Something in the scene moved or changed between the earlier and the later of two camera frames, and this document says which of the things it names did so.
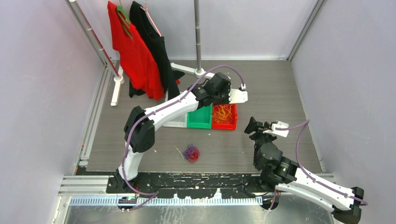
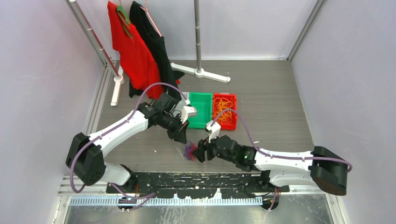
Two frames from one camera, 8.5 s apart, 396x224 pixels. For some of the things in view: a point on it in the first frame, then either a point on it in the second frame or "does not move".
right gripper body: [259, 136] to [212, 150]
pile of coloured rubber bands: [191, 153] does not move
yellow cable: [223, 111] does not move
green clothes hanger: [123, 18] does not move
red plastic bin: [224, 116] does not move
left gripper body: [222, 98] to [173, 125]
